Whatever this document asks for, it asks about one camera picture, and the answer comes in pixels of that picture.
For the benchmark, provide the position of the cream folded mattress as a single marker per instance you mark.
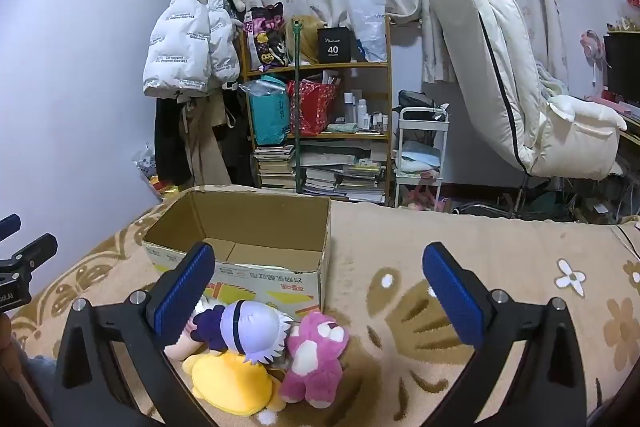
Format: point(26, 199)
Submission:
point(500, 57)

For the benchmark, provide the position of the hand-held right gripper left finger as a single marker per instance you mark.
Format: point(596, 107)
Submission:
point(184, 299)

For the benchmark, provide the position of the black box with white print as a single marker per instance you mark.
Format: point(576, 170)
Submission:
point(334, 44)

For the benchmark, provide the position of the blond wig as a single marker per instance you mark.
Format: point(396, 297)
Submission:
point(310, 39)

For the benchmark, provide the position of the pink fan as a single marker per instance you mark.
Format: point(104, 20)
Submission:
point(593, 49)

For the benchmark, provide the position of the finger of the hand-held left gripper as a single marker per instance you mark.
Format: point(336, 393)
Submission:
point(35, 249)
point(7, 227)

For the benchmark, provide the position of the clear plastic bag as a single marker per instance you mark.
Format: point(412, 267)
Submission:
point(367, 24)

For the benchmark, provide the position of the black hanging coat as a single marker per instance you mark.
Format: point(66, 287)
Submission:
point(167, 142)

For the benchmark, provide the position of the red patterned bag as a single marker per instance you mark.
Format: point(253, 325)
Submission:
point(312, 107)

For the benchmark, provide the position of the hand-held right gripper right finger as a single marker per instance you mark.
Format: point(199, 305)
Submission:
point(452, 299)

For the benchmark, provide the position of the white puffer jacket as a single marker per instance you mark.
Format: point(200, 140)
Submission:
point(185, 42)

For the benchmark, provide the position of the pale pink plush toy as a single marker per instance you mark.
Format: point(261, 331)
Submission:
point(177, 348)

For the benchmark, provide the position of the stack of books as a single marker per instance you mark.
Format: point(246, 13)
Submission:
point(320, 179)

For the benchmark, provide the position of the black monitor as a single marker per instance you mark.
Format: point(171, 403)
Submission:
point(622, 67)

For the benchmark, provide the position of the black and pink printed bag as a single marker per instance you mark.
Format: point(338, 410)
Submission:
point(265, 37)

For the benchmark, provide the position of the beige hanging trousers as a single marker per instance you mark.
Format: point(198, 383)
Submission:
point(207, 142)

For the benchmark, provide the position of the plastic bag of toys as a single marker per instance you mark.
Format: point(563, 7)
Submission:
point(150, 172)

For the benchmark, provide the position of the pink bear plush toy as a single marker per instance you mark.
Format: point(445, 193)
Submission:
point(315, 357)

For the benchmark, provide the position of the group of white cosmetic bottles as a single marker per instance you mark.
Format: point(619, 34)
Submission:
point(362, 114)

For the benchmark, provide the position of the yellow dog plush toy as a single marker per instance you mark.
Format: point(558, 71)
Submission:
point(225, 382)

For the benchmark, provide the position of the white trolley cart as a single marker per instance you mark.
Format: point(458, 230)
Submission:
point(422, 114)

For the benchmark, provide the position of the purple-headed plush doll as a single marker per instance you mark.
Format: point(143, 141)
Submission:
point(250, 327)

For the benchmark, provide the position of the teal shopping bag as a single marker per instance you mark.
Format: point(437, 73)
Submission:
point(267, 117)

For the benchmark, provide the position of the green pole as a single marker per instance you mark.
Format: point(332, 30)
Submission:
point(297, 107)

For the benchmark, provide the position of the light blue cloth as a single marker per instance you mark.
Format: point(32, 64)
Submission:
point(420, 152)

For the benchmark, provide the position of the cardboard box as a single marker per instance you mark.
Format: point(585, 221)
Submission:
point(260, 217)

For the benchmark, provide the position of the wooden shelf rack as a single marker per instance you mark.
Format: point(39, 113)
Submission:
point(387, 107)

